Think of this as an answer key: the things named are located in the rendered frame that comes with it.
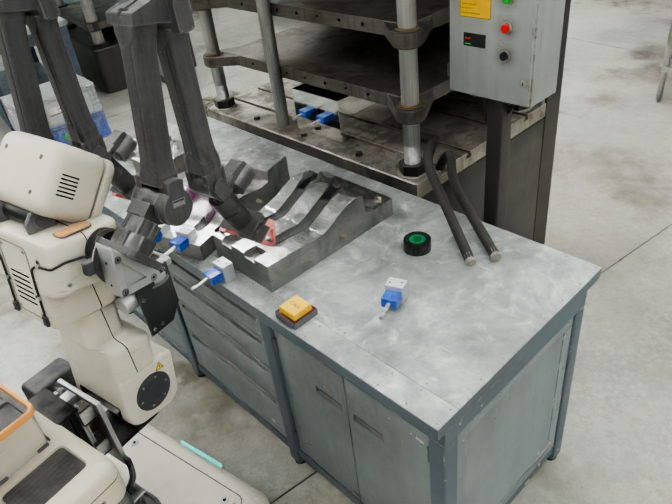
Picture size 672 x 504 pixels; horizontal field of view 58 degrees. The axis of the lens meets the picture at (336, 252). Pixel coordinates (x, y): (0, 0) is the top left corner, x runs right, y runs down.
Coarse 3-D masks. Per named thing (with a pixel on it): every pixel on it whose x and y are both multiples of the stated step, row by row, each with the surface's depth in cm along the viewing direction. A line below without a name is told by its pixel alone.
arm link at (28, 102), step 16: (0, 0) 127; (16, 0) 130; (32, 0) 132; (0, 16) 129; (16, 16) 131; (0, 32) 131; (16, 32) 132; (0, 48) 134; (16, 48) 133; (16, 64) 134; (32, 64) 137; (16, 80) 136; (32, 80) 138; (16, 96) 138; (32, 96) 139; (16, 112) 141; (32, 112) 140; (32, 128) 141; (48, 128) 144
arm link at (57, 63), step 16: (48, 0) 134; (32, 16) 135; (48, 16) 134; (32, 32) 138; (48, 32) 138; (48, 48) 139; (64, 48) 142; (48, 64) 142; (64, 64) 143; (64, 80) 144; (64, 96) 146; (80, 96) 149; (64, 112) 149; (80, 112) 150; (80, 128) 151; (96, 128) 154; (80, 144) 155; (96, 144) 155
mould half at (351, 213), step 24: (288, 192) 190; (312, 192) 185; (360, 192) 196; (288, 216) 184; (336, 216) 176; (360, 216) 183; (384, 216) 191; (216, 240) 179; (240, 240) 175; (288, 240) 173; (312, 240) 172; (336, 240) 179; (240, 264) 175; (264, 264) 164; (288, 264) 168; (312, 264) 175
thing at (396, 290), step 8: (392, 280) 158; (400, 280) 158; (392, 288) 157; (400, 288) 155; (384, 296) 155; (392, 296) 155; (400, 296) 156; (384, 304) 155; (392, 304) 154; (384, 312) 152
